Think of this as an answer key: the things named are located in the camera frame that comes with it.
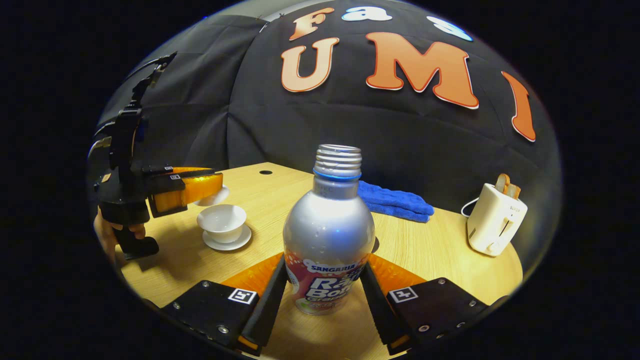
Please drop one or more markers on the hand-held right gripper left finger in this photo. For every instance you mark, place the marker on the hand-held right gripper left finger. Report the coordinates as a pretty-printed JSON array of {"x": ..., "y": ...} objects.
[{"x": 267, "y": 310}]

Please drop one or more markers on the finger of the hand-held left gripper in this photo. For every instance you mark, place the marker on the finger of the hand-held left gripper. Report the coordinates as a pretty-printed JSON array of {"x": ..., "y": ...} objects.
[
  {"x": 175, "y": 170},
  {"x": 195, "y": 187}
]

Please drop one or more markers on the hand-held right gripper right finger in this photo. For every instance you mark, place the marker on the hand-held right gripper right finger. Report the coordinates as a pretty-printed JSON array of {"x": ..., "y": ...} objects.
[{"x": 382, "y": 315}]

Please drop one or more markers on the white teacup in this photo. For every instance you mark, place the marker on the white teacup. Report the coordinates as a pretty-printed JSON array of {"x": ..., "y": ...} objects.
[{"x": 222, "y": 222}]

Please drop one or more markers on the round brown coaster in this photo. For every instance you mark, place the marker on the round brown coaster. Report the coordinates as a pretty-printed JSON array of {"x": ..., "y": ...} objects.
[{"x": 375, "y": 245}]

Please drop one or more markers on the silver water bottle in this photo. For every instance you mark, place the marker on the silver water bottle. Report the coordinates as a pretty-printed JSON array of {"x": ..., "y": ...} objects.
[{"x": 327, "y": 235}]

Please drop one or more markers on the white saucer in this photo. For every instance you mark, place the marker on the white saucer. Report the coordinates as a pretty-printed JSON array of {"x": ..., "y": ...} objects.
[{"x": 235, "y": 244}]

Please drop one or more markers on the blue towel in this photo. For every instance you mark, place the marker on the blue towel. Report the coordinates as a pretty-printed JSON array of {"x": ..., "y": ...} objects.
[{"x": 395, "y": 202}]

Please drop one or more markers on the white toaster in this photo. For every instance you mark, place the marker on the white toaster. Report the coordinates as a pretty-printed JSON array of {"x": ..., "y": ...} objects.
[{"x": 492, "y": 222}]

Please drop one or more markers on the toasted bread slice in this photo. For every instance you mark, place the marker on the toasted bread slice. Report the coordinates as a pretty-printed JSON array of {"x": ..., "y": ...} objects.
[
  {"x": 501, "y": 184},
  {"x": 515, "y": 191}
]

